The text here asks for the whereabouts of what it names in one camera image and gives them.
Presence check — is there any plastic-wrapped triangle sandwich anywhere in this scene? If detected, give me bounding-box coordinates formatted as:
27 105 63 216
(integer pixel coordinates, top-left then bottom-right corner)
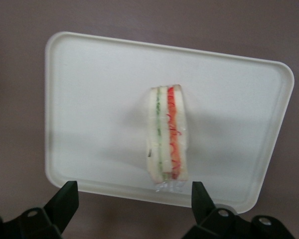
144 84 190 194

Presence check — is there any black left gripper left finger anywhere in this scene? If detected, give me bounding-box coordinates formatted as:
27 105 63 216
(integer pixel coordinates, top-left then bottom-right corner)
0 180 80 239

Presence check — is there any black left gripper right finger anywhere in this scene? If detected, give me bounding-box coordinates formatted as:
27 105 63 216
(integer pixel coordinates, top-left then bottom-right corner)
181 181 296 239

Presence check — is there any white plastic tray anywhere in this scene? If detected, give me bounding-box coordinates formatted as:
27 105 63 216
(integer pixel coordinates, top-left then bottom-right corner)
43 31 295 214

